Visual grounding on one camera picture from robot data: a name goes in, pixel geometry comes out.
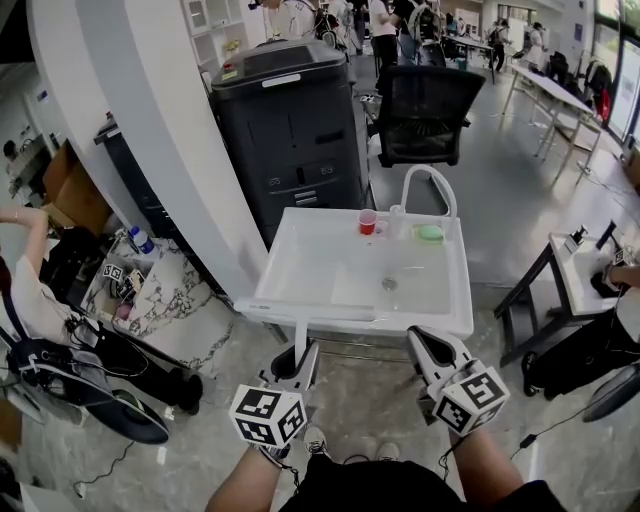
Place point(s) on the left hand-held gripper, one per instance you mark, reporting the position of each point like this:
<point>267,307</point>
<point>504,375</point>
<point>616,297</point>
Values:
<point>267,415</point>

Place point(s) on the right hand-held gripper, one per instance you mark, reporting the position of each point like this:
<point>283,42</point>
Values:
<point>470,400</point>

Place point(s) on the person's right forearm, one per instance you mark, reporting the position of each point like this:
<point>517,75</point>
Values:
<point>485,465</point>

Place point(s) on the person's left forearm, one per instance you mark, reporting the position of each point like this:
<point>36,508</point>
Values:
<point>245,480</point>

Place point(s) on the metal sink stand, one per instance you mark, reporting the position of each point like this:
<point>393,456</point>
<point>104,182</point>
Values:
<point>365,354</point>

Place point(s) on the person's left shoe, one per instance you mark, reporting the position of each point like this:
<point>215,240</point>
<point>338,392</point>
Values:
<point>315,441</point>

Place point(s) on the person's shoe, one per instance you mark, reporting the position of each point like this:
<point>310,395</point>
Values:
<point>387,452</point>
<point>315,441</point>

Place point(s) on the metal sink drain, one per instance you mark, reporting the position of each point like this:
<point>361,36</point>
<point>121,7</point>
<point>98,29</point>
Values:
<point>389,283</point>

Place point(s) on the person's right shoe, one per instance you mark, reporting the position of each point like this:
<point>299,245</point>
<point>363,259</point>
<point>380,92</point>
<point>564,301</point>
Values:
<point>387,452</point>

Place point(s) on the white sink basin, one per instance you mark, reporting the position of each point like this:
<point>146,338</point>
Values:
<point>325,260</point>

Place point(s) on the black sink stand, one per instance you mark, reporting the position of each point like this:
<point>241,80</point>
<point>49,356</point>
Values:
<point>530,285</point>

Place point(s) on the green soap in dish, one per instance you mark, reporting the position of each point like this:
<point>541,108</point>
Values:
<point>429,234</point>

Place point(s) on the person's black clothing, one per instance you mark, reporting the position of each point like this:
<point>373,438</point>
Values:
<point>400,487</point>

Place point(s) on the clear plastic cup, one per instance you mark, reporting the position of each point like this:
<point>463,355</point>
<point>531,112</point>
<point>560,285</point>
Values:
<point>382,229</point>

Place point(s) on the marble pattern table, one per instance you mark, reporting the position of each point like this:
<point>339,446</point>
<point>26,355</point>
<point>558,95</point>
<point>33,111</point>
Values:
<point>170,285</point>

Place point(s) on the red plastic cup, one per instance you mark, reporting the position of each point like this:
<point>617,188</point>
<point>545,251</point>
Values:
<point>367,223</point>

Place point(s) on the small white sink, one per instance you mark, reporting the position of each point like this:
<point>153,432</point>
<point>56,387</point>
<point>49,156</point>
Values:
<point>575,280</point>

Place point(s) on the dark oval floor base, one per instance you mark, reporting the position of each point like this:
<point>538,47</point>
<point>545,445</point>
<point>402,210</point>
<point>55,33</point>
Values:
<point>130,420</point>

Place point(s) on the grey oval floor base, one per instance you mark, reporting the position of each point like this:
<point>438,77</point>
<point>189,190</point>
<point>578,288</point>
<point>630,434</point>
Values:
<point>612,395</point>

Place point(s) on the clear water bottle blue label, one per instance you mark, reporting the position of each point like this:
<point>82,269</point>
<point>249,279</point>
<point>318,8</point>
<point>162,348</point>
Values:
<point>141,241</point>

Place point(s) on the spare hand-held gripper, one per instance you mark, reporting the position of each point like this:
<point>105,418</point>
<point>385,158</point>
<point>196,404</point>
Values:
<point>114,272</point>

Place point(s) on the black cabinet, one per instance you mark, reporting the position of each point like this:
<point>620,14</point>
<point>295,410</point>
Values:
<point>145,200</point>

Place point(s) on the black copier machine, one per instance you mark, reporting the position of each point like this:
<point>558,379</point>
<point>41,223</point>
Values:
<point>290,140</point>

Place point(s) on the black mesh office chair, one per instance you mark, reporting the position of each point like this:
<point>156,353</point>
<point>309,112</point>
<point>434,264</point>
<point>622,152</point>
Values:
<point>425,115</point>

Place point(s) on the large cardboard box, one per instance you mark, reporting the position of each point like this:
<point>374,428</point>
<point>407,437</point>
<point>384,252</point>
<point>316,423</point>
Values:
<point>75,195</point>

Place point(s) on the long white table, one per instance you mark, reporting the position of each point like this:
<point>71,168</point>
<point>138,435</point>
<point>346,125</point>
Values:
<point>560,92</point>

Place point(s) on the white wall shelf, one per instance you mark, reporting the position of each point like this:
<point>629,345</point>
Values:
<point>210,25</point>

